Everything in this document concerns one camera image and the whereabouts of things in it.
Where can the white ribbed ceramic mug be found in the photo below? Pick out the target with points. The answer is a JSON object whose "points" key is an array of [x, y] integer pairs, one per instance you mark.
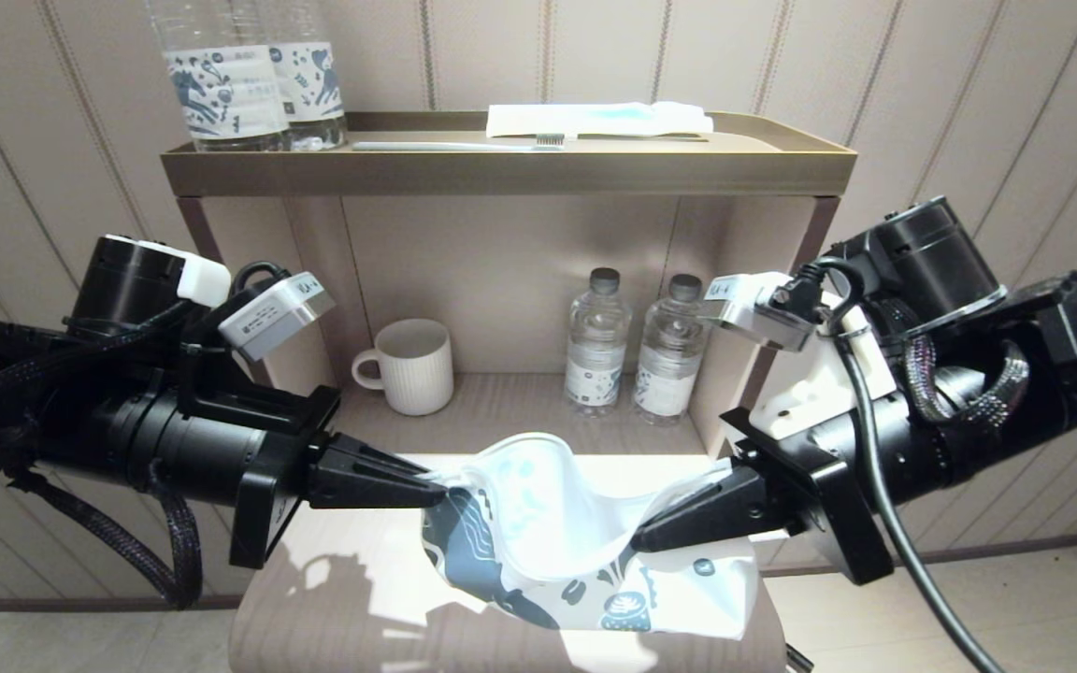
{"points": [[417, 369]]}

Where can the pale blue toothbrush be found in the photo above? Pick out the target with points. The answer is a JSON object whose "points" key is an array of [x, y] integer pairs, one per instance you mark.
{"points": [[445, 146]]}

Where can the white blue horse pouch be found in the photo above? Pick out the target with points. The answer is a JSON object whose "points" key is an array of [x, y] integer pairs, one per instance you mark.
{"points": [[557, 542]]}

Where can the small clear water bottle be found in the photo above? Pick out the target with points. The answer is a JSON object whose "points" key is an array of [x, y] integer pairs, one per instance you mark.
{"points": [[671, 365], [595, 355]]}

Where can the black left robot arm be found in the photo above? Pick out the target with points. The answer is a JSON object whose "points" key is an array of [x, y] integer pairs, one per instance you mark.
{"points": [[34, 439]]}

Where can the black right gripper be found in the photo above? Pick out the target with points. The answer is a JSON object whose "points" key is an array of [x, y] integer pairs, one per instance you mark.
{"points": [[838, 467]]}

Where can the beige wooden shelf cabinet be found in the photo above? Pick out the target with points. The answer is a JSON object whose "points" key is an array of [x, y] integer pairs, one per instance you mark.
{"points": [[501, 271]]}

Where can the large clear water bottle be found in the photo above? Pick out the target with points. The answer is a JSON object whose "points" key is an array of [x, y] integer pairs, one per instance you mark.
{"points": [[225, 93], [314, 84]]}

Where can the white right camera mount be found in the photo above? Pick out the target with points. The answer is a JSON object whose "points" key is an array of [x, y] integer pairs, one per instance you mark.
{"points": [[819, 393]]}

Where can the black caster wheel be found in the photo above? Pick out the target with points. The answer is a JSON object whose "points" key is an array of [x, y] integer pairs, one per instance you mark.
{"points": [[796, 661]]}

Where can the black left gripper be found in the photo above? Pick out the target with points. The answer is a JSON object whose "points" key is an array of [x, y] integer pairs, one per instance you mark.
{"points": [[211, 449]]}

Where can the white blue toothpaste packet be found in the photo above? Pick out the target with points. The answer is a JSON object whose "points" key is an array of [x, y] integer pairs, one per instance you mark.
{"points": [[595, 120]]}

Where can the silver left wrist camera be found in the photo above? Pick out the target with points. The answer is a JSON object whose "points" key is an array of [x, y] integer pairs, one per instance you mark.
{"points": [[277, 318]]}

